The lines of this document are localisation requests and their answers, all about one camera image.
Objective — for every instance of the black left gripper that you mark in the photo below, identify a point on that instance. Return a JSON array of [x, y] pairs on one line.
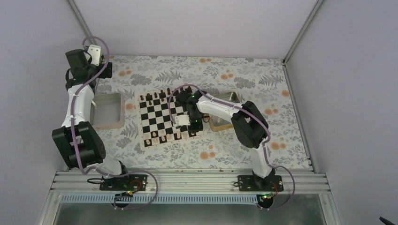
[[108, 74]]

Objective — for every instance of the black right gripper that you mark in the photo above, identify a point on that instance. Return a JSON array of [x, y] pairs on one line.
[[198, 127]]

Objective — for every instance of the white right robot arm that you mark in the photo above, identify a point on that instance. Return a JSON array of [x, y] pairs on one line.
[[250, 127]]

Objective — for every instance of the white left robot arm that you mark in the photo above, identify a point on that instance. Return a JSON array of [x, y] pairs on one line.
[[77, 141]]

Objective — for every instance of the gold metal tin tray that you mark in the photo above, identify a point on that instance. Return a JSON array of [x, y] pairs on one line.
[[218, 124]]

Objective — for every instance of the pink tin lid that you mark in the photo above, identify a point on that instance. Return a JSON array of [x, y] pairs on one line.
[[107, 111]]

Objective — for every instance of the black white chessboard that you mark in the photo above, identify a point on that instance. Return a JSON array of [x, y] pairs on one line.
[[153, 115]]

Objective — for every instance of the floral patterned table mat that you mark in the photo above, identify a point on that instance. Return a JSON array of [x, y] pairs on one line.
[[261, 81]]

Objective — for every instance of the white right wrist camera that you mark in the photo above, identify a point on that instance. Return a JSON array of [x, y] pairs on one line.
[[182, 120]]

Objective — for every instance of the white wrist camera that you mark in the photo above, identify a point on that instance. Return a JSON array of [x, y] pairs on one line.
[[182, 120], [95, 53]]

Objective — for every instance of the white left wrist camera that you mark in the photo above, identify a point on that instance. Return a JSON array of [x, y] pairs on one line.
[[95, 53]]

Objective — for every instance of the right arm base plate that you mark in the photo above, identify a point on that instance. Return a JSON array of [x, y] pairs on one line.
[[253, 183]]

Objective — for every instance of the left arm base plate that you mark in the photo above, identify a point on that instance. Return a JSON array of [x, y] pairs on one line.
[[132, 182]]

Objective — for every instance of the aluminium rail frame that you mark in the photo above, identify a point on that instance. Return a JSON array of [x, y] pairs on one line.
[[205, 181]]

